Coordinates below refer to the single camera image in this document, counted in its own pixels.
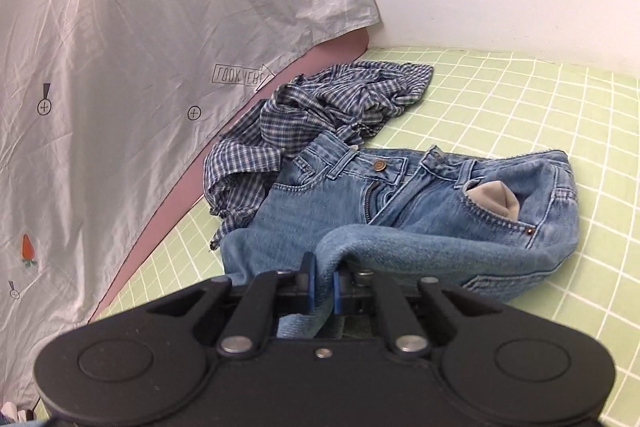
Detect pink board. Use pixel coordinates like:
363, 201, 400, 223
87, 27, 371, 325

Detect grey carrot printed sheet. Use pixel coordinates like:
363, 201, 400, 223
0, 0, 383, 408

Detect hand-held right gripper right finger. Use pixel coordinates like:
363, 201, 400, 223
332, 270, 501, 356

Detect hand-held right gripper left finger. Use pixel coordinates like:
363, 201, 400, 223
150, 253, 317, 356

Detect blue plaid shirt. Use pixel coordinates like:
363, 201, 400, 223
202, 62, 435, 253

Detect blue denim jeans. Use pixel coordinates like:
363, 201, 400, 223
220, 132, 581, 340

